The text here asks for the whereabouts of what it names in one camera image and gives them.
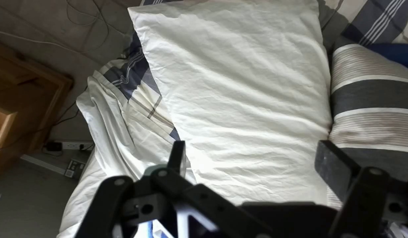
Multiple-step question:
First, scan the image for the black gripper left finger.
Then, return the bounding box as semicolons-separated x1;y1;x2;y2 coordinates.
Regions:
76;139;241;238

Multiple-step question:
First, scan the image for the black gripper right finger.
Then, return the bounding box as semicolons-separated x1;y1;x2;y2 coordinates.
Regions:
314;139;391;238

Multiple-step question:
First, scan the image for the white bed sheet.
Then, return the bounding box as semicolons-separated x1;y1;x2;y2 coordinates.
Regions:
57;58;199;238

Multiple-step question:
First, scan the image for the grey white striped pillow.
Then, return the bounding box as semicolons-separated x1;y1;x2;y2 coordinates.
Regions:
329;42;408;182

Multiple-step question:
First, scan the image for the large white pillow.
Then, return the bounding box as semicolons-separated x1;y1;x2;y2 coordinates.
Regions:
127;0;342;209

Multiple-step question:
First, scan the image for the navy plaid duvet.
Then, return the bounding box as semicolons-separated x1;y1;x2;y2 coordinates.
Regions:
102;30;183;143

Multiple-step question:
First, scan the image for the black white patterned item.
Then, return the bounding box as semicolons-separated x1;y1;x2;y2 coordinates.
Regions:
64;157;88;180

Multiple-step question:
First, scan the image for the white power strip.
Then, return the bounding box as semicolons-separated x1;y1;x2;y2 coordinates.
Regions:
44;139;96;153

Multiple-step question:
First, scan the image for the blue cushion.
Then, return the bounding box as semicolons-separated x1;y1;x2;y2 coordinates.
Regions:
366;42;408;71

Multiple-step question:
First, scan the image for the navy plaid pillow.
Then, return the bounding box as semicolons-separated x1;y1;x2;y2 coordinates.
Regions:
341;0;408;47

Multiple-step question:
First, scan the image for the wooden nightstand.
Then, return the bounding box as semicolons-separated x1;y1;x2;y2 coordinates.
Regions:
0;38;76;177

